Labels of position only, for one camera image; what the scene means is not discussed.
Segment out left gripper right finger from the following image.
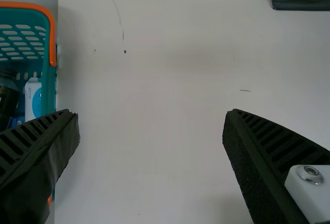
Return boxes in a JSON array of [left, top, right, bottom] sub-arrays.
[[222, 108, 330, 224]]

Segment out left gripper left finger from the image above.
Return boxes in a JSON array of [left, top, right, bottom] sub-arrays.
[[0, 109, 81, 224]]

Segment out teal shopping basket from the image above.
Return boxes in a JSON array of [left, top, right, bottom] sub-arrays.
[[0, 1, 58, 207]]

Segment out small blue box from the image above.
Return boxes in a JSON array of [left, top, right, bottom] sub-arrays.
[[7, 115, 26, 130]]

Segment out white and blue packet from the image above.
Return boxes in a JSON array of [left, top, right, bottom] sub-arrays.
[[24, 77, 43, 123]]

